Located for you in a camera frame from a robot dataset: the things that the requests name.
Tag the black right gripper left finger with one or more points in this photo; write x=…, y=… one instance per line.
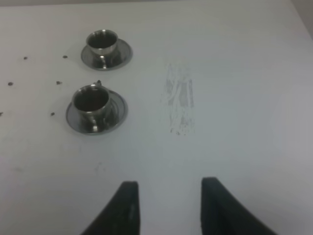
x=121, y=216

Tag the near stainless steel saucer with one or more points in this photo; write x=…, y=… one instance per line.
x=118, y=114

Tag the far stainless steel teacup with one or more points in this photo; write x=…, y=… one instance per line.
x=102, y=42

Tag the stainless steel saucer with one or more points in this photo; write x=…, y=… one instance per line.
x=118, y=114
x=117, y=59

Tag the stainless steel teacup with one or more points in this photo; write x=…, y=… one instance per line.
x=91, y=98
x=102, y=42

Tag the near stainless steel teacup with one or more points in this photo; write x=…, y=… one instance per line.
x=91, y=98

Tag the far stainless steel saucer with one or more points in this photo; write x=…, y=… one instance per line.
x=117, y=59

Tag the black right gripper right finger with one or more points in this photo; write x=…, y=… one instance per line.
x=223, y=214

